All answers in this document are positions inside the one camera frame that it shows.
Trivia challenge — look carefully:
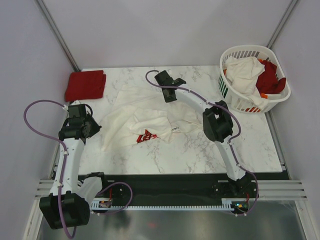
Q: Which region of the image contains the white t shirt red print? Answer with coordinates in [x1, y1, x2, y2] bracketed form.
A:
[100, 84, 203, 152]

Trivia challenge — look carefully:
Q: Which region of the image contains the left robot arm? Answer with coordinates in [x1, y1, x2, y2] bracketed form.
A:
[39, 103, 110, 230]

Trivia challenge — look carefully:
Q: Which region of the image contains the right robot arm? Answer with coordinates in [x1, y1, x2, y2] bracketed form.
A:
[154, 70, 259, 198]

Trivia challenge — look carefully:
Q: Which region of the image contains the folded red t shirt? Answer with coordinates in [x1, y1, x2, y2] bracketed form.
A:
[64, 70, 107, 102]

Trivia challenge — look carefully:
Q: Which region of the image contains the white laundry basket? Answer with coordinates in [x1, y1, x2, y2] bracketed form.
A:
[218, 45, 291, 114]

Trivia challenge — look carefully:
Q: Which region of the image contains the white t shirt in basket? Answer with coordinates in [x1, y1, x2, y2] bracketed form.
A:
[223, 56, 268, 110]

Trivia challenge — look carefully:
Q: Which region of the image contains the red t shirt in basket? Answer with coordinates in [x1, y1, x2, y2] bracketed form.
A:
[264, 60, 287, 95]

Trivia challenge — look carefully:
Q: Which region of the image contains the white slotted cable duct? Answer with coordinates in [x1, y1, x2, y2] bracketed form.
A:
[90, 198, 248, 212]

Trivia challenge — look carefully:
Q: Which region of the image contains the left aluminium frame post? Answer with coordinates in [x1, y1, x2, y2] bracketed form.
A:
[34, 0, 81, 72]

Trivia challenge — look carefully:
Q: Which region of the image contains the aluminium frame post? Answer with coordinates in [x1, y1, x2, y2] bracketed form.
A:
[34, 0, 81, 72]
[266, 0, 301, 49]

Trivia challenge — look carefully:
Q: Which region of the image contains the right aluminium frame post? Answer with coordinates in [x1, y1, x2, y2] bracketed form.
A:
[266, 0, 301, 49]

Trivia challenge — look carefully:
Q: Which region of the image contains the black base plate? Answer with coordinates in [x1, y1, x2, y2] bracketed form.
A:
[77, 172, 260, 207]

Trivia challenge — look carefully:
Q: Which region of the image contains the aluminium rail front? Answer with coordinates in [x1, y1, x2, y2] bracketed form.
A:
[35, 179, 307, 201]

